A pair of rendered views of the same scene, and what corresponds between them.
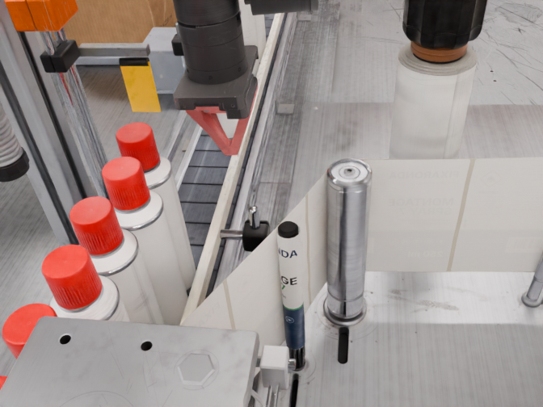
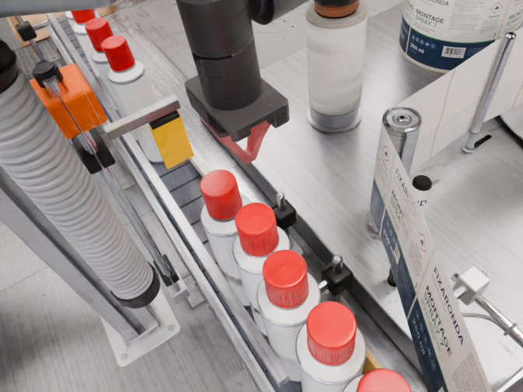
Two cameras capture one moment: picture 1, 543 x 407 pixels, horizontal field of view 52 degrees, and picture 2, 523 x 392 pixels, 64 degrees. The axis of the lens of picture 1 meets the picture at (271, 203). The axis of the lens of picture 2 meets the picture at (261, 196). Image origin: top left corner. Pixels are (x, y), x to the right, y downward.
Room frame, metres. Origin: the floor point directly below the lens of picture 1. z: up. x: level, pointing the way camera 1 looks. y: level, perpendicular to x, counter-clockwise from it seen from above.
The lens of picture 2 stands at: (0.20, 0.23, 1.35)
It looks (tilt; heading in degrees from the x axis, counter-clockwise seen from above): 51 degrees down; 325
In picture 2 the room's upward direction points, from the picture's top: 11 degrees counter-clockwise
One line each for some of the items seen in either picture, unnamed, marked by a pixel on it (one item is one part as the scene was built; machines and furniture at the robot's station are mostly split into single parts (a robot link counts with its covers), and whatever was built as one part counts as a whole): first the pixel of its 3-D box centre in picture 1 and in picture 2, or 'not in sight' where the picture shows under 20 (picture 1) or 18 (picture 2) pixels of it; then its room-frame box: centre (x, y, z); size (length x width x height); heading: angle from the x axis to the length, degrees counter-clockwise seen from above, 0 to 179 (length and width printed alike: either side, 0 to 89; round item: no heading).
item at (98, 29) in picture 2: not in sight; (123, 84); (0.78, 0.04, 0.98); 0.05 x 0.05 x 0.20
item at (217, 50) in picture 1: (214, 52); (229, 75); (0.48, 0.04, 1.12); 0.10 x 0.07 x 0.07; 170
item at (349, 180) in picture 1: (347, 248); (390, 179); (0.36, -0.07, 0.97); 0.05 x 0.05 x 0.19
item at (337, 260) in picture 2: not in sight; (324, 289); (0.35, 0.06, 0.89); 0.06 x 0.03 x 0.12; 79
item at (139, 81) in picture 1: (140, 86); (172, 140); (0.49, 0.12, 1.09); 0.03 x 0.01 x 0.06; 79
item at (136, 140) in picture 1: (157, 215); (236, 244); (0.42, 0.12, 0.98); 0.05 x 0.05 x 0.20
